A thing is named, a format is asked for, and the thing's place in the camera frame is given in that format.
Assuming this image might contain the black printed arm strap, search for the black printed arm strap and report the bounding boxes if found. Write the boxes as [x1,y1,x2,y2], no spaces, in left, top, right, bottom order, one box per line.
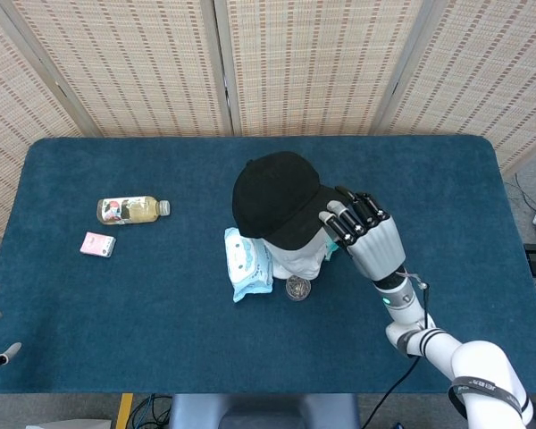
[448,376,532,415]

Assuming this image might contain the blue table cloth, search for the blue table cloth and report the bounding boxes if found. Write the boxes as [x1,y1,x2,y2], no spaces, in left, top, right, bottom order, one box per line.
[0,136,536,395]

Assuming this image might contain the white foam mannequin head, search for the white foam mannequin head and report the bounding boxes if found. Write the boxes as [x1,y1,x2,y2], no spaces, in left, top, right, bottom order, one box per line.
[267,236,330,279]

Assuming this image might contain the clear round pin box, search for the clear round pin box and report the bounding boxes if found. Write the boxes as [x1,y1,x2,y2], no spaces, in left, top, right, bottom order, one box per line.
[285,274,313,302]

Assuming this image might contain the woven bamboo folding screen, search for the woven bamboo folding screen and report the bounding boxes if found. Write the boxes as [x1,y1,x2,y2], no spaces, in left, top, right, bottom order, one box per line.
[0,0,536,269]

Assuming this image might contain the black baseball cap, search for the black baseball cap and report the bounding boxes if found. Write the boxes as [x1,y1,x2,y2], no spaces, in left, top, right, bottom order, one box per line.
[231,151,354,251]

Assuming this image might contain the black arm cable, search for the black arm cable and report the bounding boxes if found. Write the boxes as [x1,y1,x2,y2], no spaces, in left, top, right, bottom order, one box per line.
[369,281,432,429]

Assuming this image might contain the small pink white box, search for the small pink white box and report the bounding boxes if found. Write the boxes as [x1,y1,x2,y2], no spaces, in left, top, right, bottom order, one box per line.
[80,231,117,259]

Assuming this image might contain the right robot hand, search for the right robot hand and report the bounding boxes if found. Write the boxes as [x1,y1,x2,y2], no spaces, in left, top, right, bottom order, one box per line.
[319,185,406,282]

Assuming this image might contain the light blue wet wipes pack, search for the light blue wet wipes pack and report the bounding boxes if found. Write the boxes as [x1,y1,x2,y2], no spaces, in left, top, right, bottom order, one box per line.
[223,226,274,304]

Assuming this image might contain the floor cables bundle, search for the floor cables bundle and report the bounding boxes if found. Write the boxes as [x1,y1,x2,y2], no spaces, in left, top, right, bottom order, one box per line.
[129,393,176,429]

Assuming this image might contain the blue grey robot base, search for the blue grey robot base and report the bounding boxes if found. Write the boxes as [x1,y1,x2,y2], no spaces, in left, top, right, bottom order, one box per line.
[167,393,361,429]

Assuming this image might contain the tea bottle with white cap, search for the tea bottle with white cap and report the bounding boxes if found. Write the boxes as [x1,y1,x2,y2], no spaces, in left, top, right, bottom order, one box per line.
[96,195,172,227]

